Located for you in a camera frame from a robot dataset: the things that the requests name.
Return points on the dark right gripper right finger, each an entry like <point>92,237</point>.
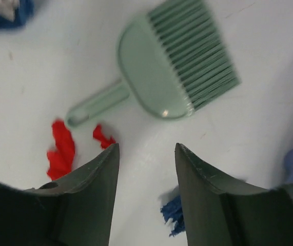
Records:
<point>219,209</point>

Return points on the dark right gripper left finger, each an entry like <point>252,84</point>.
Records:
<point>75,209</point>

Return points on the green hand brush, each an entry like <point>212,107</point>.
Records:
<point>172,60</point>

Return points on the blue and white paper pile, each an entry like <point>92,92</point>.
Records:
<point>15,13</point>

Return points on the blue paper scrap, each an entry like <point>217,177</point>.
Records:
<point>172,211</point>

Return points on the large red paper scrap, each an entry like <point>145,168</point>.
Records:
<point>62,156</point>

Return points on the small red paper scrap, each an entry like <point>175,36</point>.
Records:
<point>98,135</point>

